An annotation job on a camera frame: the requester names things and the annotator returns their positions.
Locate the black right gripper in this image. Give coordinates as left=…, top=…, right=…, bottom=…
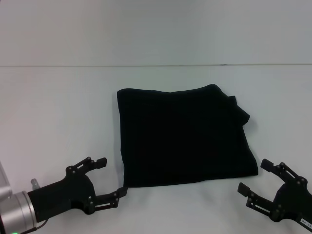
left=237, top=158, right=312, bottom=234

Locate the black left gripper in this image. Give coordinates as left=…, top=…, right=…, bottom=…
left=27, top=157, right=128, bottom=223

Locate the black shirt with FREE print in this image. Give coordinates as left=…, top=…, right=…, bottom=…
left=116, top=83, right=259, bottom=190

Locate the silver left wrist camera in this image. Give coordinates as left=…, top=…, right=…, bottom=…
left=0, top=160, right=12, bottom=198

